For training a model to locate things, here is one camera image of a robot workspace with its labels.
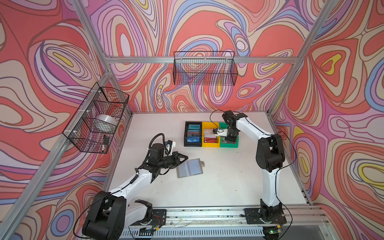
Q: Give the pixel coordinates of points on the silver tape roll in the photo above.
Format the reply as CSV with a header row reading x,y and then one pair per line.
x,y
107,119

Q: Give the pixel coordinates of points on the black plastic bin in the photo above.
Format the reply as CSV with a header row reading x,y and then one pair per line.
x,y
201,136

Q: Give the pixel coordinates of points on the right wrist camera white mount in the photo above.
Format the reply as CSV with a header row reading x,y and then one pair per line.
x,y
220,132

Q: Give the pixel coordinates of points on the red cards in yellow bin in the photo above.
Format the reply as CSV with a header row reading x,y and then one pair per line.
x,y
209,137

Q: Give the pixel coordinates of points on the green plastic bin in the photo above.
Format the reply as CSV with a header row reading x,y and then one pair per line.
x,y
224,143

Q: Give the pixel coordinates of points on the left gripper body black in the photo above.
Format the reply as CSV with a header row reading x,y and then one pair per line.
x,y
167,162

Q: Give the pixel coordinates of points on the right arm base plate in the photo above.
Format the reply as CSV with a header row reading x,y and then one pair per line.
x,y
256,216

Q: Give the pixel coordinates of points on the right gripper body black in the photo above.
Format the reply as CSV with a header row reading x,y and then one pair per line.
x,y
231,134

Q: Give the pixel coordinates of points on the rear black wire basket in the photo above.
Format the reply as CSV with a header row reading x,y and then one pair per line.
x,y
205,68

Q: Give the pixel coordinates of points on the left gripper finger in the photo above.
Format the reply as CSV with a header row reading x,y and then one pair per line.
x,y
178,163
180,157

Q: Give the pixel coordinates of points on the grey card holder wallet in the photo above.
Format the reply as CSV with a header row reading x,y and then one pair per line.
x,y
190,167

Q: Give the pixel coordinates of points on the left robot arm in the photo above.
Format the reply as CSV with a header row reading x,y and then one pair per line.
x,y
112,212

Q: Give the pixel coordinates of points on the small black device in basket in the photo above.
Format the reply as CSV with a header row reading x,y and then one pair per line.
x,y
106,140

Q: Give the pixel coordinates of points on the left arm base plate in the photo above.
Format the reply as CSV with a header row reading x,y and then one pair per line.
x,y
156,219

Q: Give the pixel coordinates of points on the yellow plastic bin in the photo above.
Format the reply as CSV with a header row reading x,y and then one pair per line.
x,y
210,125

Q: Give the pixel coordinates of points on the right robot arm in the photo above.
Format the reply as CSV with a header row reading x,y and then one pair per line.
x,y
270,156

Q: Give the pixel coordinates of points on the left black wire basket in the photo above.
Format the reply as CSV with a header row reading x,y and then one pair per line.
x,y
85,132

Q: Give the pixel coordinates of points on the blue cards in black bin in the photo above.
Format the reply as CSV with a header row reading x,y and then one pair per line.
x,y
193,133

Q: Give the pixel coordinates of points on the aluminium front rail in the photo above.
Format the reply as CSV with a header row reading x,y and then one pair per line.
x,y
303,223

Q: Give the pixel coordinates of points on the black wire basket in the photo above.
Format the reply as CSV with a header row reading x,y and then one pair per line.
x,y
205,68
85,132

